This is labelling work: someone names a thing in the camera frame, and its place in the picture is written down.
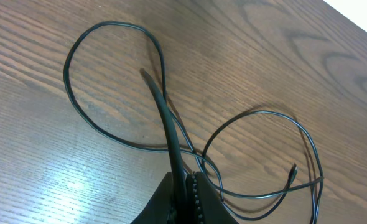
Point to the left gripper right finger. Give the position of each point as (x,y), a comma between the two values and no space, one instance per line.
(204,205)

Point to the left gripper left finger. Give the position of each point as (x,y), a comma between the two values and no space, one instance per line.
(160,208)

